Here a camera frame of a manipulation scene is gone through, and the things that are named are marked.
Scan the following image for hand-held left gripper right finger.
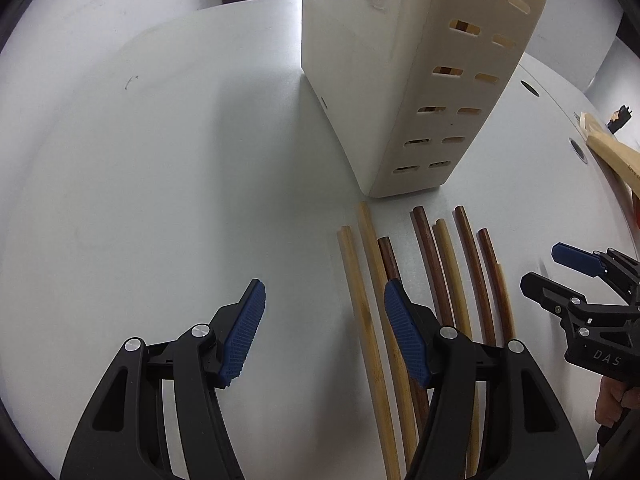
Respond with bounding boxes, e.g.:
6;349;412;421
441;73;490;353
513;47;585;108
383;279;591;480

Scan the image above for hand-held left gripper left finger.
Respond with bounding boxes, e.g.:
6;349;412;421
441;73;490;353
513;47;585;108
60;277;267;480

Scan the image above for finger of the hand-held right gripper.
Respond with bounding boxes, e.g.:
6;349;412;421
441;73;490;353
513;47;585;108
520;271;640;386
551;242;640;306

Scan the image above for light bamboo chopstick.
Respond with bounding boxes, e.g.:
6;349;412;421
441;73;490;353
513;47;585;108
355;201;420;461
336;225;402;480
431;218;482;480

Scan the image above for cream plastic utensil holder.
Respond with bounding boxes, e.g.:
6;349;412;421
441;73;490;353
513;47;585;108
301;0;547;200

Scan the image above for person's right hand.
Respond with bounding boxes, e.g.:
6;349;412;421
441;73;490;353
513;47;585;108
595;375;626;428

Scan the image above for light wooden board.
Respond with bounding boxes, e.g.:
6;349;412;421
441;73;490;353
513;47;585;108
580;110;640;191

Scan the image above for small dark object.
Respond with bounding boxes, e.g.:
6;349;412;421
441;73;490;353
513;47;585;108
609;104;634;135

